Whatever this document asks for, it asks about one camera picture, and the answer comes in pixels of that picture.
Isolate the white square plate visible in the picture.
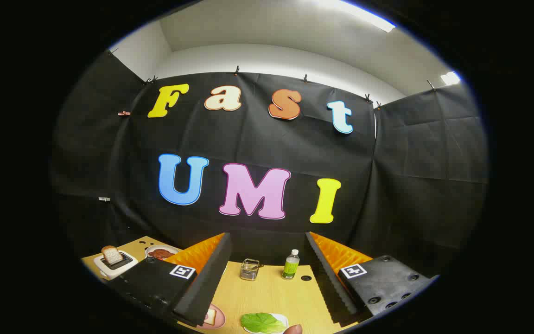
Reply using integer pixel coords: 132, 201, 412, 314
243, 313, 290, 334

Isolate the metal wire rack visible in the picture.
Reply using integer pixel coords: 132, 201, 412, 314
240, 258, 264, 282

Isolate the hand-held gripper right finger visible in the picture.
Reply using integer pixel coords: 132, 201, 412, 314
304, 231, 440, 324

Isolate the pink round plate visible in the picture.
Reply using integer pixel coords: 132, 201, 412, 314
197, 303, 226, 330

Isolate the toasted bread slice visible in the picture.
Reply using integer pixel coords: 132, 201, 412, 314
102, 245, 123, 265

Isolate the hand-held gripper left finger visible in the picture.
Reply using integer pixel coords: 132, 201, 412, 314
108, 232, 233, 328

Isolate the long ceiling light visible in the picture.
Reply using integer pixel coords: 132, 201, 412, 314
313, 0, 396, 33

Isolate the white toaster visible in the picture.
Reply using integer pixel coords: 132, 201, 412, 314
93, 250, 139, 280

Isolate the green lettuce leaf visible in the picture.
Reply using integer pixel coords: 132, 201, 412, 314
241, 312, 287, 334

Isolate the round grey plate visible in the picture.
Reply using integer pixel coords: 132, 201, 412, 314
145, 244, 180, 261

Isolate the green label plastic bottle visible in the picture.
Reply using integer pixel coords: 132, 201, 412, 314
281, 249, 300, 280

